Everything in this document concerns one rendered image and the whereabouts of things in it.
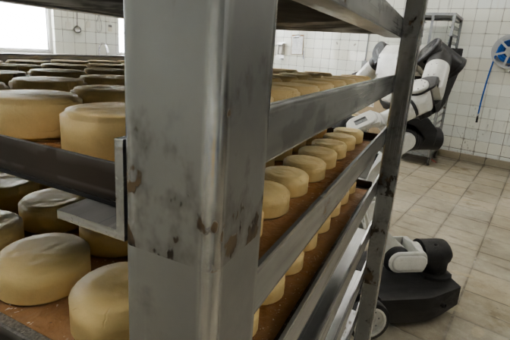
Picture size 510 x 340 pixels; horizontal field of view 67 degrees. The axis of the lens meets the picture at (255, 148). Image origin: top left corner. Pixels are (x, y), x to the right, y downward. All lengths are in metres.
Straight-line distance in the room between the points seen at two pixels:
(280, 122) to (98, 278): 0.13
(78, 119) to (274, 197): 0.20
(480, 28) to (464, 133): 1.35
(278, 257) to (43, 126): 0.15
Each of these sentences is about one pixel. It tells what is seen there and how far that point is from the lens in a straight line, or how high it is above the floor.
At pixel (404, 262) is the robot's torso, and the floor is 0.29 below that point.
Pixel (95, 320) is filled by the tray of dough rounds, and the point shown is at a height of 1.15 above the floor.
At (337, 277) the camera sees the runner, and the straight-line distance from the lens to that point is 0.62.
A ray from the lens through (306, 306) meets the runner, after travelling 0.37.
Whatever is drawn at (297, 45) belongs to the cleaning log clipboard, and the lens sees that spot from 6.70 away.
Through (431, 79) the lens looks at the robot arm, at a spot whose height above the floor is 1.21.
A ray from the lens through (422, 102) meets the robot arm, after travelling 1.48.
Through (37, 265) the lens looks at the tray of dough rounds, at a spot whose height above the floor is 1.15.
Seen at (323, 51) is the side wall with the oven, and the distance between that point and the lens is 6.47.
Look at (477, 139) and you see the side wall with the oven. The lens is 5.86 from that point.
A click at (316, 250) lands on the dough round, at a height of 1.04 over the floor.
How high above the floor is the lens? 1.27
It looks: 14 degrees down
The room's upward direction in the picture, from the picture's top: 4 degrees clockwise
